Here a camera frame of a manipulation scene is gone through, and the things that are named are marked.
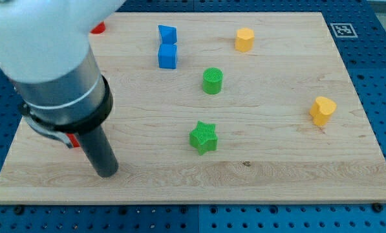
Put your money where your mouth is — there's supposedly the black and white fiducial tag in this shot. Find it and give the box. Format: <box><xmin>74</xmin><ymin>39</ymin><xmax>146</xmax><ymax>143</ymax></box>
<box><xmin>330</xmin><ymin>23</ymin><xmax>358</xmax><ymax>38</ymax></box>

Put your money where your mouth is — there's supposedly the blue triangular block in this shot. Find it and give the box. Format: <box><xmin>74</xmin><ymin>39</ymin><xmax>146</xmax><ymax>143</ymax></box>
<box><xmin>158</xmin><ymin>25</ymin><xmax>177</xmax><ymax>44</ymax></box>

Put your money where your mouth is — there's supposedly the red circle block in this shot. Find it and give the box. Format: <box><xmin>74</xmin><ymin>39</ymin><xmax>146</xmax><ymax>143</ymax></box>
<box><xmin>91</xmin><ymin>21</ymin><xmax>106</xmax><ymax>34</ymax></box>

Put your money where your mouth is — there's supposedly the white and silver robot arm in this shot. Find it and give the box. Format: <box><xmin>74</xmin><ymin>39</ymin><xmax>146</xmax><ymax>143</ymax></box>
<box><xmin>0</xmin><ymin>0</ymin><xmax>123</xmax><ymax>177</ymax></box>

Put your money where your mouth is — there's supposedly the blue cube block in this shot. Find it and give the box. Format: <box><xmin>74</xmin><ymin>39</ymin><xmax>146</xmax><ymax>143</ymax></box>
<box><xmin>158</xmin><ymin>43</ymin><xmax>177</xmax><ymax>69</ymax></box>

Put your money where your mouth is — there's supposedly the yellow hexagon block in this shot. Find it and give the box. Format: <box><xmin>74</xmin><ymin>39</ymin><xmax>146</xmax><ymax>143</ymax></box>
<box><xmin>235</xmin><ymin>28</ymin><xmax>255</xmax><ymax>52</ymax></box>

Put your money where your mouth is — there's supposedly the light wooden board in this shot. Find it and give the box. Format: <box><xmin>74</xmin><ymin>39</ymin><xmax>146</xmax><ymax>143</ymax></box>
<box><xmin>0</xmin><ymin>12</ymin><xmax>386</xmax><ymax>205</ymax></box>

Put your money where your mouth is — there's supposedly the green cylinder block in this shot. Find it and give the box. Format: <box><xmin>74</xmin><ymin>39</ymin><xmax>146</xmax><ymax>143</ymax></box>
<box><xmin>202</xmin><ymin>67</ymin><xmax>224</xmax><ymax>94</ymax></box>

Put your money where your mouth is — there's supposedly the yellow heart block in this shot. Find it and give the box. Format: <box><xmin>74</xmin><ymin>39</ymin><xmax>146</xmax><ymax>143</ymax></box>
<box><xmin>309</xmin><ymin>96</ymin><xmax>337</xmax><ymax>126</ymax></box>

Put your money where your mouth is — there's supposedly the green star block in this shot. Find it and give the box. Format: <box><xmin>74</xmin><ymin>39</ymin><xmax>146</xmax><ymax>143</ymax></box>
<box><xmin>189</xmin><ymin>121</ymin><xmax>219</xmax><ymax>155</ymax></box>

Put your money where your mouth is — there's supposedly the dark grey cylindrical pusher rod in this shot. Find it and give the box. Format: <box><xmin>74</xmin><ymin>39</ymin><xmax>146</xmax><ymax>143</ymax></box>
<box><xmin>76</xmin><ymin>126</ymin><xmax>118</xmax><ymax>177</ymax></box>

